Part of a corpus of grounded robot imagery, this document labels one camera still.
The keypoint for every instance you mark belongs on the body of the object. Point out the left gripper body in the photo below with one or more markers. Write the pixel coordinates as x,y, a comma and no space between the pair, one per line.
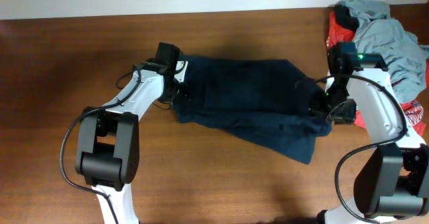
173,94

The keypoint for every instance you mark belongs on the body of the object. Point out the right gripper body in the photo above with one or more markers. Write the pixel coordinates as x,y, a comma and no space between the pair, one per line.
335,96

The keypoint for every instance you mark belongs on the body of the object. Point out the navy blue shorts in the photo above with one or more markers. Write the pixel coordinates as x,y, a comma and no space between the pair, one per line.
264,102

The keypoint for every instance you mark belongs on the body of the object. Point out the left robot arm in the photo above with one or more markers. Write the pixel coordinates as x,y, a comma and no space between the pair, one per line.
107,153

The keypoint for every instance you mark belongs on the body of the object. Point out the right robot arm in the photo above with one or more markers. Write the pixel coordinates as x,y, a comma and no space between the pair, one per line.
393,184

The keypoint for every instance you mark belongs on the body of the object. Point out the red printed t-shirt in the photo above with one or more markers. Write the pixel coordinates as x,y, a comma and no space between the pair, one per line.
414,110

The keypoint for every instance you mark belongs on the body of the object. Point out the grey t-shirt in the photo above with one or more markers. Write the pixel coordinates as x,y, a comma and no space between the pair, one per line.
379,33

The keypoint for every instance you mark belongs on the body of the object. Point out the black garment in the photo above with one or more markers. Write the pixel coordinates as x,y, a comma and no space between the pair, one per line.
345,19

